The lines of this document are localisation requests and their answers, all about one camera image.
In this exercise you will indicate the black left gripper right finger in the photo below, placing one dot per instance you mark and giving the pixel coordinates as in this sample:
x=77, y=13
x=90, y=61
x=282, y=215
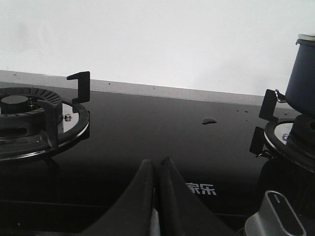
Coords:
x=182, y=213

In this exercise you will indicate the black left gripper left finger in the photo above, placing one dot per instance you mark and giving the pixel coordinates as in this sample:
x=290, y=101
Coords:
x=131, y=213

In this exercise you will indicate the left black pot support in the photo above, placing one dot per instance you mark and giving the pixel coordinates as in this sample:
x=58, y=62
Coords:
x=74, y=122

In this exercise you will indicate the black pot support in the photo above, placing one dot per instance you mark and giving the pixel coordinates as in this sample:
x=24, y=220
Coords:
x=74, y=122
x=273, y=139

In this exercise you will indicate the right black pot support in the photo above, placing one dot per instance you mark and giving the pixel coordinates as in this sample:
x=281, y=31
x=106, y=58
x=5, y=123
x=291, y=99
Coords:
x=273, y=139

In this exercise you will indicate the dark blue pot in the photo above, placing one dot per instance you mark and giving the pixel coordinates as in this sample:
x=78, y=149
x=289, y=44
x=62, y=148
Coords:
x=300, y=92

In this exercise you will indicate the black glass gas stove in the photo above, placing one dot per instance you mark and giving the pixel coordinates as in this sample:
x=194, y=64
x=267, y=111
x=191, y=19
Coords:
x=62, y=193

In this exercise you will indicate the silver black stove knob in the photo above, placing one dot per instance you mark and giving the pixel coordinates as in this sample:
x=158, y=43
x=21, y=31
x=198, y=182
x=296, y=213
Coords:
x=275, y=217

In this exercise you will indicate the right gas burner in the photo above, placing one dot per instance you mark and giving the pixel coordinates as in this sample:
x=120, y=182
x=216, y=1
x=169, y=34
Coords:
x=302, y=135

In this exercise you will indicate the gas burner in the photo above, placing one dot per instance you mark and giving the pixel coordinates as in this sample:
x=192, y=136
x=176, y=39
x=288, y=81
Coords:
x=20, y=114
x=302, y=135

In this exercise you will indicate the left gas burner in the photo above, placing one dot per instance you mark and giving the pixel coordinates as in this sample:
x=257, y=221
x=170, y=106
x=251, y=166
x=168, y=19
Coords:
x=20, y=114

